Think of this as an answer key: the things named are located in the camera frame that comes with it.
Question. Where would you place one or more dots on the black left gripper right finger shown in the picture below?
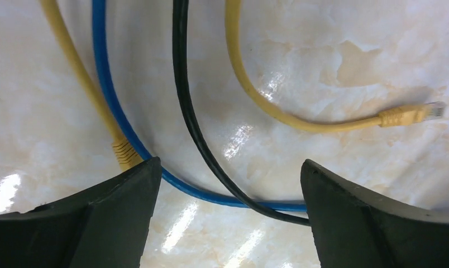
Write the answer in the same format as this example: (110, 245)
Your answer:
(353, 226)

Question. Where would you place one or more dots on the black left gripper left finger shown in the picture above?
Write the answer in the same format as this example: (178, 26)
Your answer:
(105, 225)

